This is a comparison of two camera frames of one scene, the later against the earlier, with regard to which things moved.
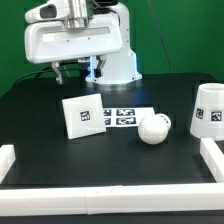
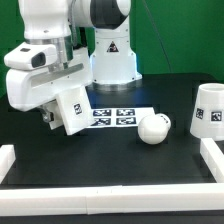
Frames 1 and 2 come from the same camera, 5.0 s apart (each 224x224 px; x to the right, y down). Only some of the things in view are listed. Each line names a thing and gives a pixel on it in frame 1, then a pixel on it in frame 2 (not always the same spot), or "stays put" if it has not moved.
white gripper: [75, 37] to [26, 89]
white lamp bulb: [154, 128] stays put
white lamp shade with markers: [207, 119] stays put
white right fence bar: [213, 158] stays put
